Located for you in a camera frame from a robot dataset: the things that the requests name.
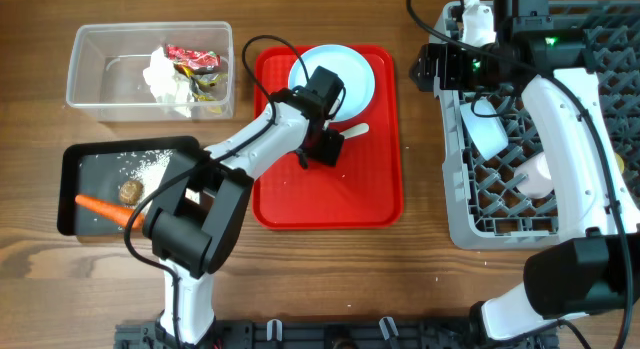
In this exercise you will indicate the light blue bowl with rice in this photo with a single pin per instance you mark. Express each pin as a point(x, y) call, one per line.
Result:
point(485, 129)

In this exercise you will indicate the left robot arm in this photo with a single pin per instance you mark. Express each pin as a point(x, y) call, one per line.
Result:
point(193, 219)

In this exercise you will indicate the white rice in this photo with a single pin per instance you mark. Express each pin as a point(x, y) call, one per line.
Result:
point(147, 167)

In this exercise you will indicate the pink cup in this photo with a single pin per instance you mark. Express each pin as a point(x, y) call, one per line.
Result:
point(534, 177)

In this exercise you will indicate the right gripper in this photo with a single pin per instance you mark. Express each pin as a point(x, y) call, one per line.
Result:
point(449, 56)

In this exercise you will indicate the red snack wrapper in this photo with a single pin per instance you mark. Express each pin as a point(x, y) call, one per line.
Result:
point(199, 62)

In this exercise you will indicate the red serving tray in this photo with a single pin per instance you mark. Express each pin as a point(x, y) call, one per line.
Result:
point(363, 190)

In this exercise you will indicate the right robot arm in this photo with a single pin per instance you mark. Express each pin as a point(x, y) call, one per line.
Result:
point(594, 267)

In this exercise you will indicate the orange carrot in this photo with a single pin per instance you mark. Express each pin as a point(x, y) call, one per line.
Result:
point(103, 214)

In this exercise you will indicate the clear plastic storage bin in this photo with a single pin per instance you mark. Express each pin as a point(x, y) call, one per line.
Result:
point(105, 76)

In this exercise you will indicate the light blue plate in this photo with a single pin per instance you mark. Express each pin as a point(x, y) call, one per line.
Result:
point(352, 68)

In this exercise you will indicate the white plastic spoon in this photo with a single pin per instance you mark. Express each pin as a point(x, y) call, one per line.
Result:
point(356, 130)

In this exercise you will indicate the white tissue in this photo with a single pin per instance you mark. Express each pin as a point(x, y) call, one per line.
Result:
point(166, 84)

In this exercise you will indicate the yellow cup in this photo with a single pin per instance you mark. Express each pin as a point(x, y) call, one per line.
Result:
point(620, 163)

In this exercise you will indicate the brown mushroom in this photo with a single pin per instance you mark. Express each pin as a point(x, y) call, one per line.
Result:
point(130, 192)

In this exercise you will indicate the black rectangular waste tray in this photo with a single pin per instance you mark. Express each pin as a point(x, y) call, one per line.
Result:
point(90, 169)

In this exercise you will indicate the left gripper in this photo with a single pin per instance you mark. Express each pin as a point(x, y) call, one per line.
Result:
point(331, 153)

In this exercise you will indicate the grey dishwasher rack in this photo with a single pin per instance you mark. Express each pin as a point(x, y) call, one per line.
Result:
point(485, 210)

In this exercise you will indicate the yellow silver snack wrapper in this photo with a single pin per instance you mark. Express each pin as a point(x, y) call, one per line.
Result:
point(207, 86)

